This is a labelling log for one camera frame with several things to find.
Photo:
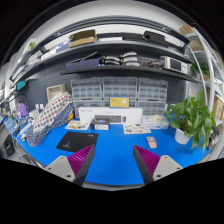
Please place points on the illustrated card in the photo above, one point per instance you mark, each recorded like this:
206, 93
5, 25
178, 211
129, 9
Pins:
77, 125
135, 129

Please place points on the patterned fabric bag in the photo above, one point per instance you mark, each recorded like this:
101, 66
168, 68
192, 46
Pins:
56, 113

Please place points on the brown cardboard box on shelf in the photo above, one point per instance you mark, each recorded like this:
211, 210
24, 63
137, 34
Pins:
83, 37

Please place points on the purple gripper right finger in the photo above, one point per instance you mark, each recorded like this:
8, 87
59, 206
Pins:
153, 167

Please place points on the white keyboard box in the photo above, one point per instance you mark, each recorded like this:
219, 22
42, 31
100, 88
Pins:
116, 116

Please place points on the white electronic instrument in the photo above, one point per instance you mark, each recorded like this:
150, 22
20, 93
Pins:
174, 65

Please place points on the grey drawer cabinet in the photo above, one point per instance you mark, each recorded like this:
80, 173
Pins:
152, 89
86, 88
120, 86

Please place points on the right grey drawer cabinet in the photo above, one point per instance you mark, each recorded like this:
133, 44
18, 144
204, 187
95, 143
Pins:
152, 89

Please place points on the middle grey drawer cabinet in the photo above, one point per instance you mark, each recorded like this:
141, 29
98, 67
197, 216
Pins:
120, 86

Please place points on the yellow sign card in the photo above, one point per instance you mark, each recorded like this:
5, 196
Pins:
119, 102

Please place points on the green potted plant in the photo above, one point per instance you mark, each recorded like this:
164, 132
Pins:
192, 121

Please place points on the black mouse pad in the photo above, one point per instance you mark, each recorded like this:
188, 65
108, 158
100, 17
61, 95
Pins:
75, 141

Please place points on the woven white basket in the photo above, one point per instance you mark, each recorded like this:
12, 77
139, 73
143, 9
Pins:
52, 91

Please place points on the pink computer mouse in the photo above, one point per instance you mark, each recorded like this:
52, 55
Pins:
152, 142

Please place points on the grey metal shelf unit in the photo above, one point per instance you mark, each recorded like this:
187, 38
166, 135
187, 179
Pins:
107, 46

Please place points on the black case on shelf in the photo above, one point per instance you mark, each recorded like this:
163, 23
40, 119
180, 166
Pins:
154, 37

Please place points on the left illustrated card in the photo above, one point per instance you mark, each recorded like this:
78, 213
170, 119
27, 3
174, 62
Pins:
77, 125

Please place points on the small black white box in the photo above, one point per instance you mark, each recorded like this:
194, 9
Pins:
100, 124

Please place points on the dark blue flat box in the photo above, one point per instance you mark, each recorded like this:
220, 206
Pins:
82, 64

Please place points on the blue desk mat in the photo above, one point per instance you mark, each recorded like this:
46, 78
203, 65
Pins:
114, 164

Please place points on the clear plastic parts box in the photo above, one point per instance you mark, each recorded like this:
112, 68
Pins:
155, 122

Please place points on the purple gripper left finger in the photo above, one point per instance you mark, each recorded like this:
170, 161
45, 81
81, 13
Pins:
75, 167

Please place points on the left grey drawer cabinet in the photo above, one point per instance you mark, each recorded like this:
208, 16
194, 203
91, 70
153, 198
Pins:
86, 88

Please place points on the right illustrated card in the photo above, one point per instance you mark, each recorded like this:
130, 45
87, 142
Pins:
135, 129

